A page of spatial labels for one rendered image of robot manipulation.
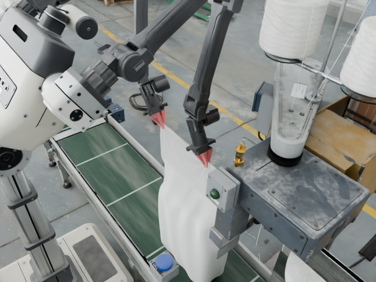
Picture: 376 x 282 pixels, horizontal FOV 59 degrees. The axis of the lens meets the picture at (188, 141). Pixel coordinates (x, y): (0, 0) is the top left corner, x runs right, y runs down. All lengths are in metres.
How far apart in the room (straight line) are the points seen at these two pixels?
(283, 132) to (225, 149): 2.11
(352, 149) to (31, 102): 0.91
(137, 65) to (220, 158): 2.06
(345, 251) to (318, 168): 1.65
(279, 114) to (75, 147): 1.76
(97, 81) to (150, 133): 2.25
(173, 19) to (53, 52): 0.33
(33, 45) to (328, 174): 0.87
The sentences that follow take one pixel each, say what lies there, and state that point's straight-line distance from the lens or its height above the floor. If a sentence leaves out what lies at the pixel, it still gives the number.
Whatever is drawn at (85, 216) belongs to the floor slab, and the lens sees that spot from 2.52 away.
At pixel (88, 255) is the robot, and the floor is 0.26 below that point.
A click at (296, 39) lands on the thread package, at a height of 1.59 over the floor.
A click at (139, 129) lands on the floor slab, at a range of 3.17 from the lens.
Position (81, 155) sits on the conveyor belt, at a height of 0.38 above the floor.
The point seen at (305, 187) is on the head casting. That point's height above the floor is 1.34.
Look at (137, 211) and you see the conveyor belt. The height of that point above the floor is 0.38.
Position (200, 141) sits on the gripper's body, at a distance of 1.22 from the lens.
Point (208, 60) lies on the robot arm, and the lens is 1.10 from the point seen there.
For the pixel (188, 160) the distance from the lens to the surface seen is 1.37.
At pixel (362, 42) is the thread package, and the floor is 1.64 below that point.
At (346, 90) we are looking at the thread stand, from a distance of 0.95.
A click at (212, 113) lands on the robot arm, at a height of 1.23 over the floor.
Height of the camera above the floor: 1.94
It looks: 40 degrees down
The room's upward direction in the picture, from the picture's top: 3 degrees clockwise
